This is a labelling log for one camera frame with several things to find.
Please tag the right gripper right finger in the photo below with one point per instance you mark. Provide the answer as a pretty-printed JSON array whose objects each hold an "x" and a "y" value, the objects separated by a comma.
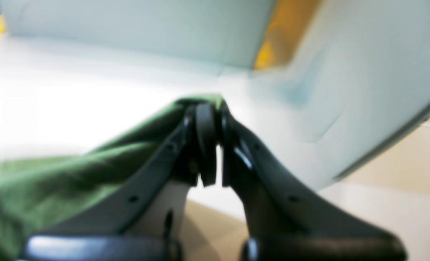
[{"x": 286, "y": 220}]

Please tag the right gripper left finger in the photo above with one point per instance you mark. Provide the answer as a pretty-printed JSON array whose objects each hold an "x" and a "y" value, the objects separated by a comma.
[{"x": 140, "y": 220}]

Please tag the green t-shirt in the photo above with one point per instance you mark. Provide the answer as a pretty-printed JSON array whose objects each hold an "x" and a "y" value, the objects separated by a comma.
[{"x": 36, "y": 193}]

